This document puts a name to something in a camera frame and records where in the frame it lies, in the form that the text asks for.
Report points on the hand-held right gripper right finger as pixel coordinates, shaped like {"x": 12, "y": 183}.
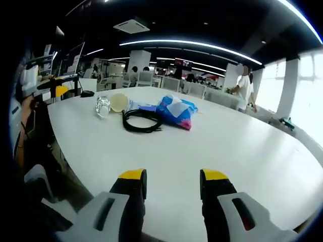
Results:
{"x": 227, "y": 214}

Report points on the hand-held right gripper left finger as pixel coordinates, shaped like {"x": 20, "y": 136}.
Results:
{"x": 118, "y": 214}

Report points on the clear glass cup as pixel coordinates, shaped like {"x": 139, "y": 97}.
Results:
{"x": 102, "y": 107}

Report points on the blue white tissue packet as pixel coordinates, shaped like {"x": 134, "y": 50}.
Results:
{"x": 137, "y": 105}

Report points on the paper cup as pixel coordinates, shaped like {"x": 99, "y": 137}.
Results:
{"x": 119, "y": 102}

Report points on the blue pink snack bag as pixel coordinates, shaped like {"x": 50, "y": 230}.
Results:
{"x": 176, "y": 112}

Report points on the white table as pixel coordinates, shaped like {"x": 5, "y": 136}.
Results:
{"x": 202, "y": 156}

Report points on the teal object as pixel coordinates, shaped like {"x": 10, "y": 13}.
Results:
{"x": 287, "y": 123}

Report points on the black round object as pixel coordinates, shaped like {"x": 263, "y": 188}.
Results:
{"x": 87, "y": 94}

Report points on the white office chair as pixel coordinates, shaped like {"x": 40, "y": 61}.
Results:
{"x": 171, "y": 84}
{"x": 144, "y": 78}
{"x": 195, "y": 90}

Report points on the yellow chair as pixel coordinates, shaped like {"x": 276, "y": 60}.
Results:
{"x": 60, "y": 90}

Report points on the white pillar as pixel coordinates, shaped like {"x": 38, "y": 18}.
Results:
{"x": 287, "y": 88}

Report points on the curved ceiling light strip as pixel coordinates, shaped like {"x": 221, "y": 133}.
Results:
{"x": 191, "y": 46}

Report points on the ceiling air conditioner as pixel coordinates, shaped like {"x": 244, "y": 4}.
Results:
{"x": 131, "y": 26}

